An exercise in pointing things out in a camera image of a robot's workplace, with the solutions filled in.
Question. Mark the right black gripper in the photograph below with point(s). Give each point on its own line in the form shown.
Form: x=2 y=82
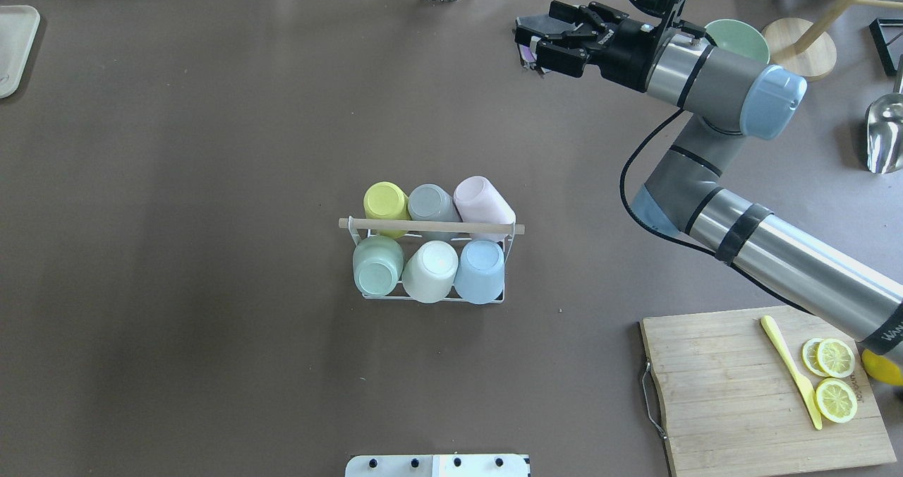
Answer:
x=630 y=52

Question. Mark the pink cup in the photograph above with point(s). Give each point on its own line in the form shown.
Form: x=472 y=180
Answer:
x=478 y=201

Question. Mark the green cup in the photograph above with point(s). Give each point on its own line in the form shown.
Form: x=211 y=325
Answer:
x=378 y=263

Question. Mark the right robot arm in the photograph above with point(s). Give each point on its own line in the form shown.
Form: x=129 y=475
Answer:
x=749 y=177

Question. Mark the grey cup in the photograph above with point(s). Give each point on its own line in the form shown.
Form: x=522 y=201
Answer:
x=429 y=202

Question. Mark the yellow cup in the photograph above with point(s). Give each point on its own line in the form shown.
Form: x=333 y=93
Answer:
x=386 y=201

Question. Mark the light blue cup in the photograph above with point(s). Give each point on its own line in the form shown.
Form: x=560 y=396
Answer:
x=480 y=277

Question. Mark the white cup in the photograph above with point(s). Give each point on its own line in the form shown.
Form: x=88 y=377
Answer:
x=429 y=275

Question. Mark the grey cloth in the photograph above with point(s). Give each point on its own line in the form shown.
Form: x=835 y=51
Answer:
x=543 y=24

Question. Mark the purple cloth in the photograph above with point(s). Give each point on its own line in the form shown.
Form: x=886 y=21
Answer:
x=527 y=57

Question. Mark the green bowl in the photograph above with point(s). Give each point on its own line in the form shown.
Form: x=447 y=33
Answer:
x=739 y=38

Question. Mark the wooden mug tree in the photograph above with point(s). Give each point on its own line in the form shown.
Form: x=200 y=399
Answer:
x=805 y=48

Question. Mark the metal scoop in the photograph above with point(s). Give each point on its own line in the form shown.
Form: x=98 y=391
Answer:
x=884 y=134

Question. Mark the lemon slice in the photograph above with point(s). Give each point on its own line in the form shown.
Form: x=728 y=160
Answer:
x=835 y=358
x=809 y=355
x=836 y=400

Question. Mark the bamboo cutting board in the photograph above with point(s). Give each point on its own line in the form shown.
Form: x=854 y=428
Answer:
x=729 y=406

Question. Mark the yellow plastic knife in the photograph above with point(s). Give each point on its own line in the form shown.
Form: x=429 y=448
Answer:
x=802 y=383

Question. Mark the yellow lemon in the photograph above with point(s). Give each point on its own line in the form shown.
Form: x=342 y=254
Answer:
x=881 y=369

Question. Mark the cream tray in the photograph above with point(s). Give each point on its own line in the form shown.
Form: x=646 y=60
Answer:
x=19 y=25

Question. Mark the white wire cup rack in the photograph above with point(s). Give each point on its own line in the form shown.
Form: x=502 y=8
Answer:
x=412 y=234

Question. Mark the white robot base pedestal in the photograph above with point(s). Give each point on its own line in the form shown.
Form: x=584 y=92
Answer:
x=491 y=464

